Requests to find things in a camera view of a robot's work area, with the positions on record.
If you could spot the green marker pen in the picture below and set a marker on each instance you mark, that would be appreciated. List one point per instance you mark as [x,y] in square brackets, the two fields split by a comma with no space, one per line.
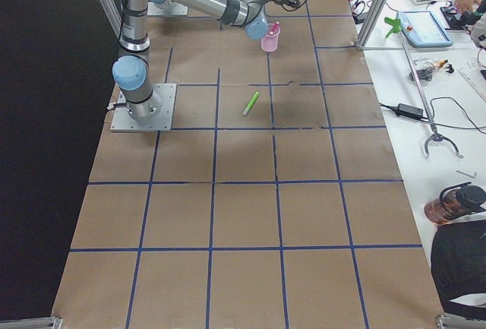
[251,103]

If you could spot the green handled grabber tool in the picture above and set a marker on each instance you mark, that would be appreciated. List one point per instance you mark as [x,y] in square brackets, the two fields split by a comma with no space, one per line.
[435,136]

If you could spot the black backpack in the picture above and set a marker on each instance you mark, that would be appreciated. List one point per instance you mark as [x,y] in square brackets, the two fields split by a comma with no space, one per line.
[458,266]

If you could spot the brown paper table cover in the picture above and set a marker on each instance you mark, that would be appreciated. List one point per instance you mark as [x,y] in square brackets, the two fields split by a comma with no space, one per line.
[294,216]

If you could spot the black laptop power brick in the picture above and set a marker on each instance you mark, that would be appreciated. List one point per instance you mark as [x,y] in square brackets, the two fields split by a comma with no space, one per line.
[411,112]

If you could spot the pink marker pen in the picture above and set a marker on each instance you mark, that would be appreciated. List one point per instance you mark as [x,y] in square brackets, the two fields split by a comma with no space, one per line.
[274,28]

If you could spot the teach pendant tablet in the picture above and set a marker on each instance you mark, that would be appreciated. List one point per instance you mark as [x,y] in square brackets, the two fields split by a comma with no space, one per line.
[423,30]

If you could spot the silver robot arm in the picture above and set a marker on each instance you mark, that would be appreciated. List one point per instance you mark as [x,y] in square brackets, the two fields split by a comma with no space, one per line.
[131,70]

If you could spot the amber water bottle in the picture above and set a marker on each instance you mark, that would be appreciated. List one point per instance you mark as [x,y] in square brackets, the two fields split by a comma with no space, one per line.
[454,202]

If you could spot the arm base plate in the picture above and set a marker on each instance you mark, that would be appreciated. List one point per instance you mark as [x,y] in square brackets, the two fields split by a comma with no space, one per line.
[168,8]
[156,114]

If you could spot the right aluminium frame post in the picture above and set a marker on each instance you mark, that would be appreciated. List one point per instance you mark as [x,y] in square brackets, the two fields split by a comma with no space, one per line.
[369,24]

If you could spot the pink mesh cup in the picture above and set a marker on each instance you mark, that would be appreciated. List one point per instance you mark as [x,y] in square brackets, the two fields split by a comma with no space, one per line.
[270,43]

